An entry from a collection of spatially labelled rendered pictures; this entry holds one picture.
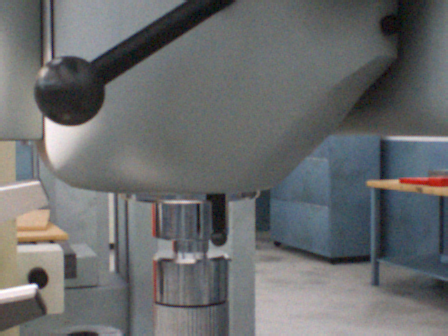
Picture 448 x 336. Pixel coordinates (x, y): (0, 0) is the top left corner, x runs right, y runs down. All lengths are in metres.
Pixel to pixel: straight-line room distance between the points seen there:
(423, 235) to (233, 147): 7.24
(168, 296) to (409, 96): 0.18
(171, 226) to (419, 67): 0.17
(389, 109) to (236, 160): 0.10
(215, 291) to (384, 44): 0.17
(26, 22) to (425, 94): 0.22
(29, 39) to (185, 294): 0.17
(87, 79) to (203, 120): 0.09
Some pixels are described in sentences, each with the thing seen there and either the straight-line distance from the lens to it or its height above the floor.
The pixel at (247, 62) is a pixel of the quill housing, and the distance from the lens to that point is 0.40.
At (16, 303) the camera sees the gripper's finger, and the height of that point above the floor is 1.24.
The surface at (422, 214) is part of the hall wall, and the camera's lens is 7.64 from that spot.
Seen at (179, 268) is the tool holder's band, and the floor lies 1.26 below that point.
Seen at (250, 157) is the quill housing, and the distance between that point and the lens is 0.43.
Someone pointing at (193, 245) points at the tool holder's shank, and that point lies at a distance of 0.49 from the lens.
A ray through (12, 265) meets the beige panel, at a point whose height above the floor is 0.98.
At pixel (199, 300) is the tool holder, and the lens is 0.48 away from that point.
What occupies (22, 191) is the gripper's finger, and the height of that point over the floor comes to 1.30.
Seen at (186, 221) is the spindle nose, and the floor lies 1.29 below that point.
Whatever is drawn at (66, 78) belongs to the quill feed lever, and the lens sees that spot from 0.33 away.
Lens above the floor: 1.35
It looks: 3 degrees down
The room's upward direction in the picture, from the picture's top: straight up
